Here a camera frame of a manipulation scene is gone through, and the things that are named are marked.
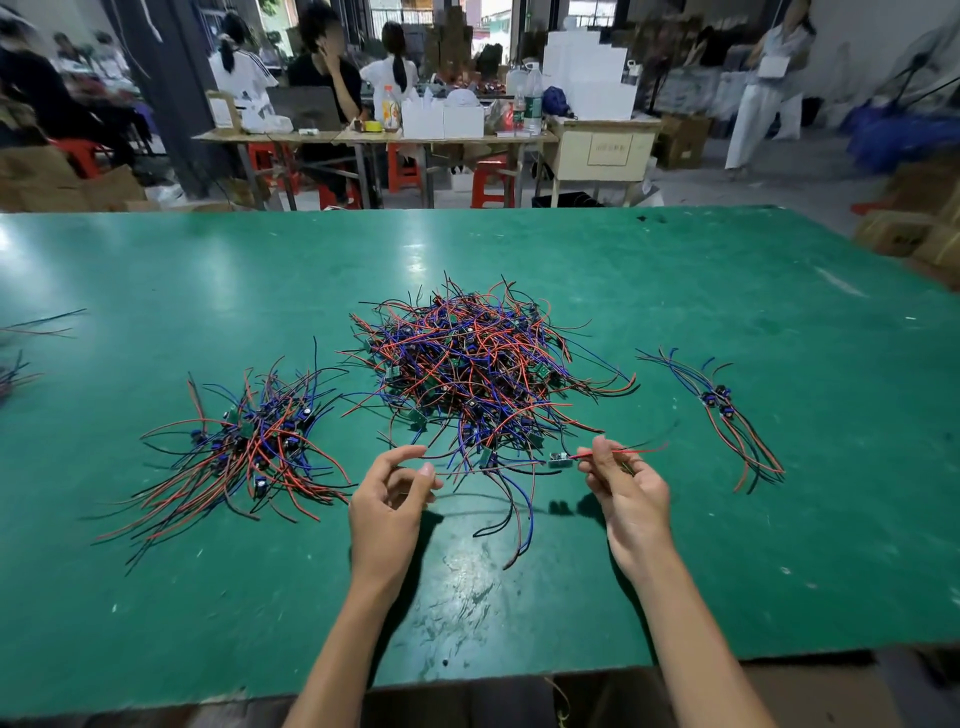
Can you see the person's right hand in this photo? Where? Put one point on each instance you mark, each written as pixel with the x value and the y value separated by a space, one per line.
pixel 633 503

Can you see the person's left hand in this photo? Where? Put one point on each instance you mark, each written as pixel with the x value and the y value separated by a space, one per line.
pixel 387 528

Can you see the person's left forearm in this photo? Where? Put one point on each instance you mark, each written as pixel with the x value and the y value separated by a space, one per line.
pixel 348 660

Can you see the person's right forearm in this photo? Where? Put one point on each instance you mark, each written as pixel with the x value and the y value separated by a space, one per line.
pixel 690 645

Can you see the red plastic stool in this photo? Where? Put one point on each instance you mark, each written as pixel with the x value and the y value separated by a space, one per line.
pixel 267 158
pixel 492 183
pixel 402 168
pixel 78 155

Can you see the cream cabinet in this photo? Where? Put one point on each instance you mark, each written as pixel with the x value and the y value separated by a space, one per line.
pixel 600 150

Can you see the brown cardboard box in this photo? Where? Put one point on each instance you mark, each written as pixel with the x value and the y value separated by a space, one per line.
pixel 683 140

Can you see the long wooden work table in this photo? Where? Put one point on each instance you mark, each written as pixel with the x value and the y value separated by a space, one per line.
pixel 375 135

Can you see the dark blue bag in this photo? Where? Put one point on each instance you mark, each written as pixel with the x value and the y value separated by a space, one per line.
pixel 555 101

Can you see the row of white containers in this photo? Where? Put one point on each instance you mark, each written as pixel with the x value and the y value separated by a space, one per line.
pixel 440 117

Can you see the grey laptop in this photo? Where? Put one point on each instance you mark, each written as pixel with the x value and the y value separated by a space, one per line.
pixel 305 108

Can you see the stack of white boxes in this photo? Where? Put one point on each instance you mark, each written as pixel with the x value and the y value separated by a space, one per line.
pixel 585 75

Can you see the heap of blue bags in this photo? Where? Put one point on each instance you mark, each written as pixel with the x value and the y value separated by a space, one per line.
pixel 900 143

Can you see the row of cardboard boxes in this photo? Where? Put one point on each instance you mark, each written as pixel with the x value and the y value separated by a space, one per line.
pixel 68 177

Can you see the dark pillar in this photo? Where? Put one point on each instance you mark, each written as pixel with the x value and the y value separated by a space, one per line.
pixel 158 83

